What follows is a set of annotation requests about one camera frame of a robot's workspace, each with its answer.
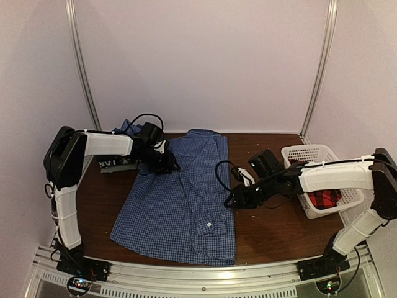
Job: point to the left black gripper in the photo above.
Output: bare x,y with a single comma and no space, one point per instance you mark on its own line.
168,164

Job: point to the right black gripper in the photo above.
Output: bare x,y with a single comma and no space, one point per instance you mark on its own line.
242,201

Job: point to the blue small-check long sleeve shirt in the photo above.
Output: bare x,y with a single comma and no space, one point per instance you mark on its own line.
181,216

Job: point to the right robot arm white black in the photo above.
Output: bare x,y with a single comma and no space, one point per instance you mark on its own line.
380,211

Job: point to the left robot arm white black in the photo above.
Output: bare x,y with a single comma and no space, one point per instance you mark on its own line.
64,163

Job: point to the dark blue plaid folded shirt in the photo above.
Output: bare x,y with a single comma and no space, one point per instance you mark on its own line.
128,130

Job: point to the black grey printed folded shirt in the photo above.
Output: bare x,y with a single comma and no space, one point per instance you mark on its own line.
116,165

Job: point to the red black plaid shirt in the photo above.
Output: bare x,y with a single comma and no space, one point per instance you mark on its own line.
325,199

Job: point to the white plastic basket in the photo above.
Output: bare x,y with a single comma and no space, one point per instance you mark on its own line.
350,177

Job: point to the right circuit board with leds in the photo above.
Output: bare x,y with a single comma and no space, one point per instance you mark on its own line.
328,286

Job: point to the circuit board with leds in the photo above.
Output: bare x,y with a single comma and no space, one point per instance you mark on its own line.
78,286
328,286

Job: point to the left circuit board with leds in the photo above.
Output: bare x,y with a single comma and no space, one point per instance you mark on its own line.
78,286

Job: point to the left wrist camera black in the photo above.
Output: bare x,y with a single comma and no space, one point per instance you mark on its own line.
151,134

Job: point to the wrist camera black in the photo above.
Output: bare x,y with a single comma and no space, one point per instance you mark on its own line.
151,134
265,163

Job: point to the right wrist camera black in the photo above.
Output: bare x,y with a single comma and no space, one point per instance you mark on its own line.
265,163

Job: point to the front aluminium rail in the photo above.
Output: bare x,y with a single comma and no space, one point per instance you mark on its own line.
280,279

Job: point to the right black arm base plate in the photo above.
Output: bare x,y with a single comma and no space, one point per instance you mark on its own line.
320,267

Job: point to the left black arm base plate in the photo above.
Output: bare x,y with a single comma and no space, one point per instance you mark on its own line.
93,270

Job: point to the left aluminium frame post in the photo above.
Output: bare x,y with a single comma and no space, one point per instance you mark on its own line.
80,63

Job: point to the aluminium frame post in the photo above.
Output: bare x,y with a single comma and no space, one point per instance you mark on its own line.
328,37
80,63

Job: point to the right aluminium frame post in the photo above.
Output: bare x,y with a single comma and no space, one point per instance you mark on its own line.
328,37

